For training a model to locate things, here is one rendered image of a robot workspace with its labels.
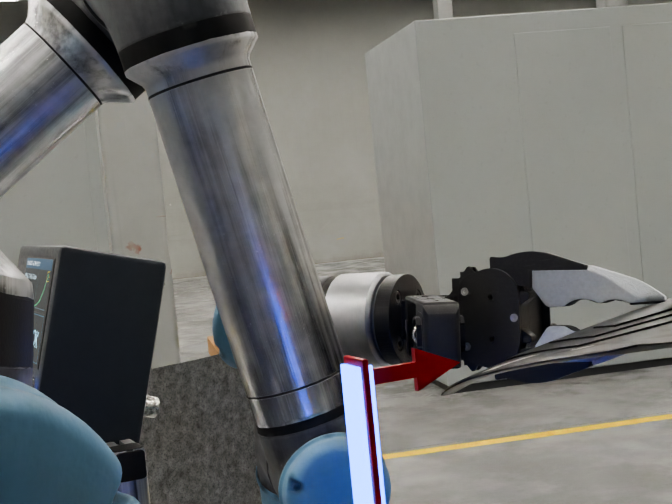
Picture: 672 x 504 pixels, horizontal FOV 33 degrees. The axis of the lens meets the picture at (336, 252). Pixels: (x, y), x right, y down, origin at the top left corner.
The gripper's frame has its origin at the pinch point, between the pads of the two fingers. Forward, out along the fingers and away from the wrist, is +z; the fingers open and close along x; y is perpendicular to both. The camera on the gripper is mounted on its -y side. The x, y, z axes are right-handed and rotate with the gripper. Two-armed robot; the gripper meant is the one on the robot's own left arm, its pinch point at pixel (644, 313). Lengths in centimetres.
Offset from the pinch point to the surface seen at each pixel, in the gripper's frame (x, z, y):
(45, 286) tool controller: -4, -62, 8
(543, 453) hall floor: 73, -155, 423
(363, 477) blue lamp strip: 7.7, -9.3, -23.9
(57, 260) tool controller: -7, -59, 6
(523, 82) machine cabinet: -127, -209, 572
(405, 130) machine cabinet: -106, -287, 568
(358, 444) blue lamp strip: 6.0, -9.5, -24.0
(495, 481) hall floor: 78, -160, 374
